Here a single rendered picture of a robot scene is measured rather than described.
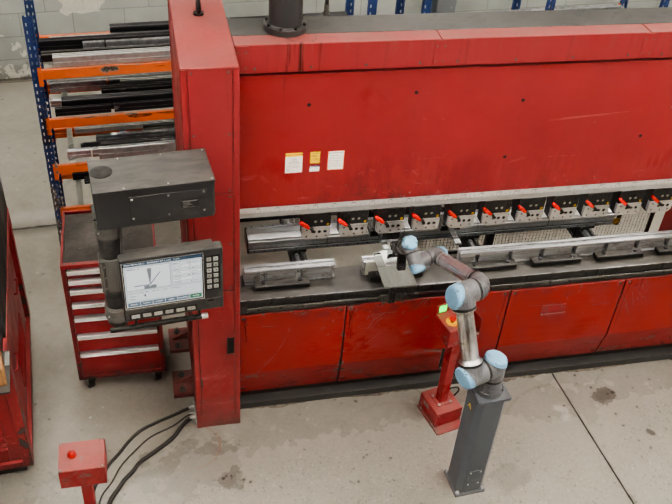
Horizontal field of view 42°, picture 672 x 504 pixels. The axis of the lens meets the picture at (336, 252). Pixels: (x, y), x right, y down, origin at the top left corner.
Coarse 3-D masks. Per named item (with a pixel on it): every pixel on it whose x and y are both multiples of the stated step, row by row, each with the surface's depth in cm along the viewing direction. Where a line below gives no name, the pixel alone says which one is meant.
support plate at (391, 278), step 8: (376, 256) 480; (376, 264) 474; (384, 264) 475; (384, 272) 470; (392, 272) 470; (400, 272) 471; (408, 272) 471; (384, 280) 465; (392, 280) 465; (400, 280) 466; (408, 280) 466
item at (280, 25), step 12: (276, 0) 381; (288, 0) 380; (300, 0) 384; (276, 12) 385; (288, 12) 384; (300, 12) 388; (324, 12) 410; (264, 24) 392; (276, 24) 388; (288, 24) 387; (300, 24) 392; (276, 36) 389; (288, 36) 389
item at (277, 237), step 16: (608, 208) 534; (272, 224) 498; (288, 224) 499; (336, 224) 502; (480, 224) 515; (512, 224) 520; (528, 224) 522; (544, 224) 525; (560, 224) 528; (576, 224) 531; (592, 224) 534; (608, 224) 537; (256, 240) 487; (272, 240) 490; (288, 240) 491; (304, 240) 494; (320, 240) 496; (336, 240) 499; (352, 240) 501; (368, 240) 505
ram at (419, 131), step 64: (512, 64) 419; (576, 64) 425; (640, 64) 433; (256, 128) 410; (320, 128) 418; (384, 128) 425; (448, 128) 433; (512, 128) 442; (576, 128) 450; (640, 128) 459; (256, 192) 434; (320, 192) 442; (384, 192) 451; (448, 192) 459; (576, 192) 478
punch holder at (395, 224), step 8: (384, 208) 457; (392, 208) 458; (400, 208) 459; (384, 216) 460; (392, 216) 462; (400, 216) 463; (376, 224) 463; (384, 224) 464; (392, 224) 465; (400, 224) 466; (384, 232) 467; (392, 232) 468
